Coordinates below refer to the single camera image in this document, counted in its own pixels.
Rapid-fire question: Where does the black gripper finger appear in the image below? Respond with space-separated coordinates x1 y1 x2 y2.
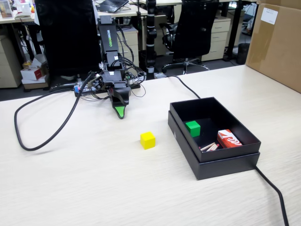
114 82 132 105

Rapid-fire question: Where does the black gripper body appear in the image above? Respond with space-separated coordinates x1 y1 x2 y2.
101 69 127 100

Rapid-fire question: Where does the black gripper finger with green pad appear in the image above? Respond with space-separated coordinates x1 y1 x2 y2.
111 93 129 120

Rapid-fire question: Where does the green wooden cube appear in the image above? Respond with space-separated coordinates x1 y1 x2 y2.
184 120 201 138

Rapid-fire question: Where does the robot base with circuit board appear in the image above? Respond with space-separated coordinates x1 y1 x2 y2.
73 80 142 98

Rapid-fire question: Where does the yellow wooden cube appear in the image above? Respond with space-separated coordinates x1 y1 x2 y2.
140 131 157 150

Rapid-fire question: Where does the beige drawer cabinet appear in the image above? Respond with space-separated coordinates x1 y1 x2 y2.
201 17 232 62
0 35 23 89
116 25 140 69

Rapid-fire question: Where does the black pole with white rings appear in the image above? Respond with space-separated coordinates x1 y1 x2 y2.
145 0 158 80

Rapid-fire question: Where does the black mesh office chair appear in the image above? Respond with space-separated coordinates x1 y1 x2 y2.
34 0 102 93

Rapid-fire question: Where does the black laptop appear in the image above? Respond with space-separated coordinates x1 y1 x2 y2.
95 0 130 13

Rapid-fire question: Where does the white box with red print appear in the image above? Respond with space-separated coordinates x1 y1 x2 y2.
20 65 49 82

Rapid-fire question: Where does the black office chair with armrests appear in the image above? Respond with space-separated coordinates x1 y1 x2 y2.
159 0 220 75

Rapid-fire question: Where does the red and white matchbox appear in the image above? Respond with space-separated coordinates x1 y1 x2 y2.
216 129 243 149

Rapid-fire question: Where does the black open box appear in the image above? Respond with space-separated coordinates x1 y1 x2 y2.
167 110 261 181

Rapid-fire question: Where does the black cardboard box tray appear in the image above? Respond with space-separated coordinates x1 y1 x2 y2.
169 96 262 163

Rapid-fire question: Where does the black waste bin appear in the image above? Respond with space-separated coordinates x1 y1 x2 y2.
236 42 251 65

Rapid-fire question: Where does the framed picture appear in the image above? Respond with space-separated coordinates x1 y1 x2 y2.
0 0 14 19

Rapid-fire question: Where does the large brown cardboard box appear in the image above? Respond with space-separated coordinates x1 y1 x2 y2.
244 0 301 94

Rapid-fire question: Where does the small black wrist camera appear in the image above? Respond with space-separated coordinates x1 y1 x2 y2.
87 72 104 92

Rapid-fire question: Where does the thin black wire bundle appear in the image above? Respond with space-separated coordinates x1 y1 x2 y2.
112 22 147 98

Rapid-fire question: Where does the thick black camera cable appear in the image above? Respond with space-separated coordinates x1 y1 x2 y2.
13 73 97 152

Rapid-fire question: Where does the thick black power cable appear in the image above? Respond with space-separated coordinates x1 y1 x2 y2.
164 75 290 226

